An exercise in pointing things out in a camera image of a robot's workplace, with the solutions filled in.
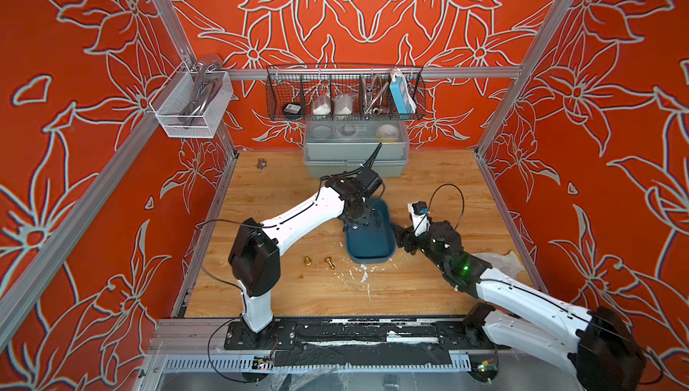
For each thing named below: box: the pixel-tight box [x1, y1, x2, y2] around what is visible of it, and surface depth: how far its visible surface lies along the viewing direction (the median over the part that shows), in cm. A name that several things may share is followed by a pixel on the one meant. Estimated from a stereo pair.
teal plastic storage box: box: [346, 197, 396, 265], surface depth 96 cm
